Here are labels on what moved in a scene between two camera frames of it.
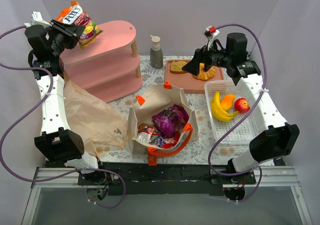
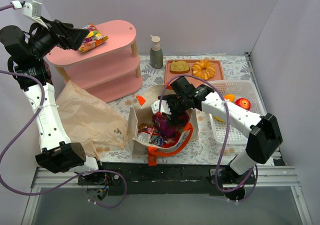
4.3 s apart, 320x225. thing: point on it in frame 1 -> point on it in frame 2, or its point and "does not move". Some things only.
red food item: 242,105 does not move
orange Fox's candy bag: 75,15 -> 94,38
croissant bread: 203,75 does not move
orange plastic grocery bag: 100,128 does not move
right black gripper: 200,58 -> 178,109
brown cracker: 176,66 does not move
